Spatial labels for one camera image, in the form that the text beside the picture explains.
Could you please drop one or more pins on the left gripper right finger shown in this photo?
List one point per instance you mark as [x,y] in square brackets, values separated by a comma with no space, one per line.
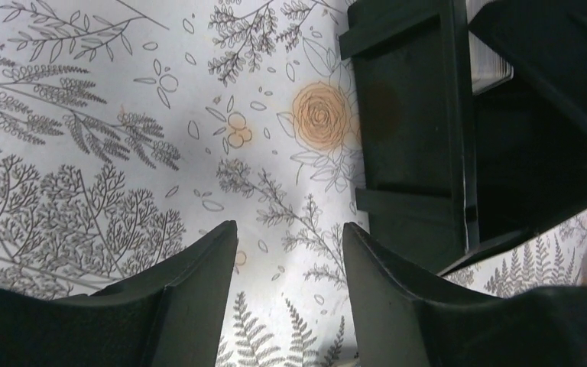
[406,316]

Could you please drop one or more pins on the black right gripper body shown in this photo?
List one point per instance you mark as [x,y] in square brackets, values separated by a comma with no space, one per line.
[546,44]

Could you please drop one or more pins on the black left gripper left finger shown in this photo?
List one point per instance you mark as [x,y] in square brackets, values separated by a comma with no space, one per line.
[170,314]

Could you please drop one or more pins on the stack of cards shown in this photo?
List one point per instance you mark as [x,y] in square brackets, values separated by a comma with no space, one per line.
[488,69]

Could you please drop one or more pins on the black card holder box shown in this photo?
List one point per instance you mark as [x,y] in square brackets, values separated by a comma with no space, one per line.
[453,177]

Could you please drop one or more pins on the floral table mat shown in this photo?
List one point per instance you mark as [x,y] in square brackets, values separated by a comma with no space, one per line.
[130,129]

